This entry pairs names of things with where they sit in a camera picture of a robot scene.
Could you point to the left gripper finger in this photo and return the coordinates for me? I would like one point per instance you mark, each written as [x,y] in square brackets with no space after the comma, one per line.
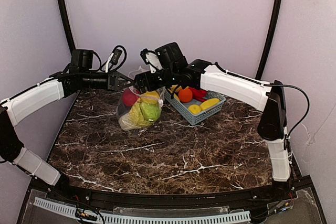
[124,85]
[125,79]

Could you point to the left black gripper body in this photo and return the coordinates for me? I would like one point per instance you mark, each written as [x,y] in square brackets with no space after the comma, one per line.
[112,81]

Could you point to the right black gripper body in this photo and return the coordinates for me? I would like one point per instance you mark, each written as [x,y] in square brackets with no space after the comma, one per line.
[139,83]

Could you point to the yellow bell pepper toy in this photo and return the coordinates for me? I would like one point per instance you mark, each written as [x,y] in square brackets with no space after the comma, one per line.
[150,97]

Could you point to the clear zip top bag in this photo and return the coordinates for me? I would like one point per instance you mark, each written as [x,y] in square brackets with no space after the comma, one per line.
[122,109]

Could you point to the napa cabbage toy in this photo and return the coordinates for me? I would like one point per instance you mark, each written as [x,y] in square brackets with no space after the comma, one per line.
[134,119]

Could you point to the green pepper toy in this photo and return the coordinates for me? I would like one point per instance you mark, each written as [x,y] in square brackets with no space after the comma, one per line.
[150,112]

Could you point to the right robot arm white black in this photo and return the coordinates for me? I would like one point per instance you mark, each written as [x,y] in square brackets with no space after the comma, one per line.
[168,66]

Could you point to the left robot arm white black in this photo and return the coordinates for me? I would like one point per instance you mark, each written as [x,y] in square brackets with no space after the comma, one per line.
[77,75]

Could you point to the yellow potato toy back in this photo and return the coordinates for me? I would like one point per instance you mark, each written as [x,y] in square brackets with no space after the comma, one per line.
[176,88]

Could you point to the yellow banana toy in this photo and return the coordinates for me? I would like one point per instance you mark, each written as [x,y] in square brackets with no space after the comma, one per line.
[173,95]

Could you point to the orange fruit toy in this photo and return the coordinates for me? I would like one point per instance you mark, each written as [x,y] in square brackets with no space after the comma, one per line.
[185,95]

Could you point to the yellow lemon toy front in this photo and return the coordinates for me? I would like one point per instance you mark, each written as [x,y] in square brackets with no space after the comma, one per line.
[195,109]

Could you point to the red chili pepper toy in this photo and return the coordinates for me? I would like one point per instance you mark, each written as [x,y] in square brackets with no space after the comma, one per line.
[200,99]

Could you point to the light blue plastic basket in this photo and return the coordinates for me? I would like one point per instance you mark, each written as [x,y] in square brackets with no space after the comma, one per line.
[182,108]

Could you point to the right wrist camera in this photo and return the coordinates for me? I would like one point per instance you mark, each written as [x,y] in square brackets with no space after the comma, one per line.
[151,58]

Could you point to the white cable duct strip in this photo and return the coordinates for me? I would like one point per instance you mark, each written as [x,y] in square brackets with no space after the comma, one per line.
[137,215]

